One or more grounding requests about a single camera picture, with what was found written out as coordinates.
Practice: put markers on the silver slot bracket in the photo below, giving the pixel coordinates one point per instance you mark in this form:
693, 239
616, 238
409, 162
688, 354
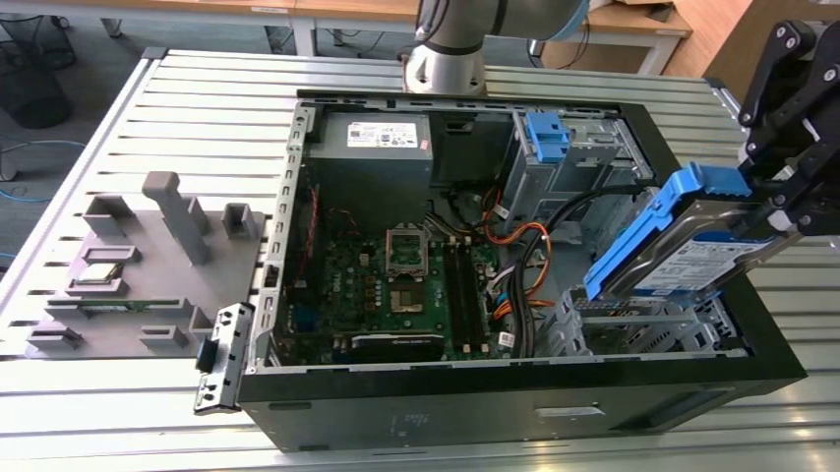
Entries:
230, 354

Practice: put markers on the green RAM stick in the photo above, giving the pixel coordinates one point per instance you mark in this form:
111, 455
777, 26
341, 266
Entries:
124, 309

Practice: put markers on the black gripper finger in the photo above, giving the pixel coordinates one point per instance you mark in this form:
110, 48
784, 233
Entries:
804, 211
775, 74

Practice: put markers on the silver CPU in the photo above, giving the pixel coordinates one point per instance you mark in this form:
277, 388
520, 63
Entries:
99, 273

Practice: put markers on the silver disk bay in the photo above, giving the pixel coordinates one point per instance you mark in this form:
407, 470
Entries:
630, 319

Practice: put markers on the silver drive cage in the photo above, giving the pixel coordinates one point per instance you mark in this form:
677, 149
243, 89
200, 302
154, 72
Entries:
577, 167

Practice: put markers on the black RAM slot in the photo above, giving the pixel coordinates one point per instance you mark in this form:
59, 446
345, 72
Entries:
455, 295
472, 295
480, 295
464, 295

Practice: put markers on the hard disk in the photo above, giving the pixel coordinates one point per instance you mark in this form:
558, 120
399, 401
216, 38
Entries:
696, 265

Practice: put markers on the grey power supply unit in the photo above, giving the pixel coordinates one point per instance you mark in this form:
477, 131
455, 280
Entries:
374, 187

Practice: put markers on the green motherboard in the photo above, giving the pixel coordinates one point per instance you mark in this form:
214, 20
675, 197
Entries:
347, 295

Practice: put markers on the black case fan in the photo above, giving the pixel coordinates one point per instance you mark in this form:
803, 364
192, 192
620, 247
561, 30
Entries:
311, 255

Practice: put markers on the CPU socket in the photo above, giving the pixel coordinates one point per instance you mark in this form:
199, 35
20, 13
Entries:
406, 300

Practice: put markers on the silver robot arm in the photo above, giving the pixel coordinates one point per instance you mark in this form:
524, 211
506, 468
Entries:
446, 69

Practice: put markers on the black graphics card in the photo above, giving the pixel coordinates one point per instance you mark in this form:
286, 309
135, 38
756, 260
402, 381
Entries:
394, 344

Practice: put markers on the black mesh wastebasket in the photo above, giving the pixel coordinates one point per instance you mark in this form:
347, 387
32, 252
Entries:
39, 98

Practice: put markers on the grey parts rack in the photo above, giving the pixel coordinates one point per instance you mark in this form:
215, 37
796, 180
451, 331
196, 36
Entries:
158, 295

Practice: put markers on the black PC case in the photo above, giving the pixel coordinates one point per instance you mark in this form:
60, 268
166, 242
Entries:
460, 408

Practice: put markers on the wooden cabinet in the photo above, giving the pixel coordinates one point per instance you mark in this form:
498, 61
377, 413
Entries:
741, 49

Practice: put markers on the blue drive latch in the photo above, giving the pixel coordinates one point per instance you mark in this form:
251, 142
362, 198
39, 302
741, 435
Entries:
546, 140

